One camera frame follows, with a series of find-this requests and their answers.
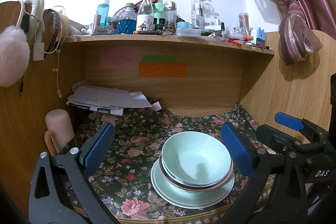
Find light green plate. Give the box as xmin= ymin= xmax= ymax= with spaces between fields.
xmin=151 ymin=158 xmax=235 ymax=209

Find clear cylinder jar with sticks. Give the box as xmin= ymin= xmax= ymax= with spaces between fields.
xmin=238 ymin=13 xmax=250 ymax=30

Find white fluffy earmuffs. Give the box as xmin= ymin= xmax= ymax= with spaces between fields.
xmin=0 ymin=0 xmax=46 ymax=87

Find green sticky note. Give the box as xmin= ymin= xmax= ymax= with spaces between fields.
xmin=142 ymin=55 xmax=178 ymax=62

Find mint green pump bottle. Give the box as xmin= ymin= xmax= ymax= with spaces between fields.
xmin=153 ymin=0 xmax=164 ymax=20

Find orange sticky note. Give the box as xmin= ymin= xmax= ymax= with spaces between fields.
xmin=138 ymin=62 xmax=187 ymax=77

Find blue textured glass bottle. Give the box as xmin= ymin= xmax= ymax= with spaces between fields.
xmin=117 ymin=3 xmax=137 ymax=34

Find wooden shelf board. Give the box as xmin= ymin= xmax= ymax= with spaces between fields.
xmin=63 ymin=34 xmax=275 ymax=56

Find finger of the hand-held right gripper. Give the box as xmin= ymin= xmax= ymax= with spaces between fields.
xmin=256 ymin=124 xmax=302 ymax=155
xmin=274 ymin=112 xmax=330 ymax=144

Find light green bowl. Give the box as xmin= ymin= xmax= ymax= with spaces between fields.
xmin=161 ymin=132 xmax=233 ymax=183

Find clear bottle with picture label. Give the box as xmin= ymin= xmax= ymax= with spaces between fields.
xmin=136 ymin=0 xmax=154 ymax=31

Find clear plastic box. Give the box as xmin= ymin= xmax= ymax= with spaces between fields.
xmin=176 ymin=28 xmax=201 ymax=37

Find pink bowl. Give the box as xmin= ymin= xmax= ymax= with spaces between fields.
xmin=158 ymin=154 xmax=235 ymax=191

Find floral tablecloth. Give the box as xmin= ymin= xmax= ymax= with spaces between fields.
xmin=59 ymin=102 xmax=276 ymax=224

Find pink mug with lid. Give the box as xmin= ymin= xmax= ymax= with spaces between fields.
xmin=45 ymin=109 xmax=75 ymax=156

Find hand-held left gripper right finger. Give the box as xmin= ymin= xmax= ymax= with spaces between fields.
xmin=218 ymin=122 xmax=306 ymax=224

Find clear bottle with silver cap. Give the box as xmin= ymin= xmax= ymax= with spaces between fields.
xmin=164 ymin=1 xmax=177 ymax=26

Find white charger adapter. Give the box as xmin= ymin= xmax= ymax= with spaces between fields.
xmin=33 ymin=42 xmax=44 ymax=61

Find stack of white papers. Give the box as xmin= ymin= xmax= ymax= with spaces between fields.
xmin=67 ymin=84 xmax=154 ymax=111

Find pink sticky note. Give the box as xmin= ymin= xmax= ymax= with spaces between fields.
xmin=100 ymin=48 xmax=133 ymax=68

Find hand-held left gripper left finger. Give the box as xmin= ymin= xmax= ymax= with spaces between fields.
xmin=28 ymin=123 xmax=120 ymax=224

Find tall blue liquid bottle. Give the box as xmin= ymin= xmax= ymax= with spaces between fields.
xmin=97 ymin=0 xmax=111 ymax=28

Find blue and white box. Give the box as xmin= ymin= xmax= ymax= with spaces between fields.
xmin=252 ymin=27 xmax=266 ymax=46

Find pink striped curtain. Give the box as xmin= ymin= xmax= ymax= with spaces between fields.
xmin=231 ymin=0 xmax=336 ymax=65

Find toothbrush package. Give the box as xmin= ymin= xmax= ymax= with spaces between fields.
xmin=191 ymin=0 xmax=219 ymax=28

